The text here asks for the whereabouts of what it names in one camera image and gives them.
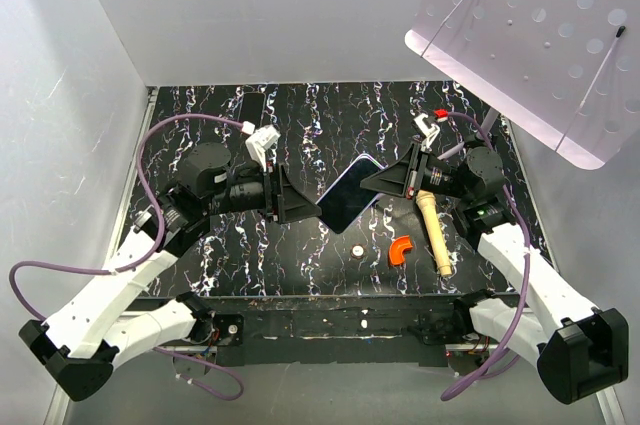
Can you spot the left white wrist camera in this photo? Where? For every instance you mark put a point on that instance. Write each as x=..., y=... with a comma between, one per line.
x=260, y=142

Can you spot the black smartphone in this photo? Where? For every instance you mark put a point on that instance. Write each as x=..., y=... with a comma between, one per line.
x=334, y=214

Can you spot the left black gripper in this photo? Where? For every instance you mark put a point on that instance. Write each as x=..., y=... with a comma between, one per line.
x=292, y=204

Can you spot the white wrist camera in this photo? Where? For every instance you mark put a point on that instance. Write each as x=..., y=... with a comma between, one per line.
x=260, y=142
x=427, y=124

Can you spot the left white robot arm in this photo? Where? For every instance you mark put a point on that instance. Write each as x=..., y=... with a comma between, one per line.
x=83, y=343

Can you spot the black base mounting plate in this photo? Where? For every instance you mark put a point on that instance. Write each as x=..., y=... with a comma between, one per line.
x=336, y=329

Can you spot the lilac phone case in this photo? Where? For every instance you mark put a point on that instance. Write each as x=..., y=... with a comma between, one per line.
x=356, y=198

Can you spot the orange elbow pipe piece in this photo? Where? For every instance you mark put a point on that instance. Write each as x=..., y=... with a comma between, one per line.
x=398, y=250

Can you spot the white perforated music stand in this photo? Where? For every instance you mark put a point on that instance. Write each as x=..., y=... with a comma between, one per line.
x=566, y=72

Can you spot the dark phone at back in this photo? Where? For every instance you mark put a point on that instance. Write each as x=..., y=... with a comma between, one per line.
x=252, y=106

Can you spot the phone with teal case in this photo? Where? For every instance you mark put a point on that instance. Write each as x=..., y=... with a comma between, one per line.
x=137, y=217

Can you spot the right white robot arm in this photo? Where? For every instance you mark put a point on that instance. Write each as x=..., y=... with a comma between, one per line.
x=577, y=348

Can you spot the wooden recorder flute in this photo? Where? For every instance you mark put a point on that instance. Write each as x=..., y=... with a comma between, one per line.
x=426, y=204

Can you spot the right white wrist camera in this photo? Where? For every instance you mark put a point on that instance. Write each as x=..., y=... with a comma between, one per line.
x=427, y=124

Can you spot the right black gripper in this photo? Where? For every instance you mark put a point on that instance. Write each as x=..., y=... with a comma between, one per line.
x=395, y=178

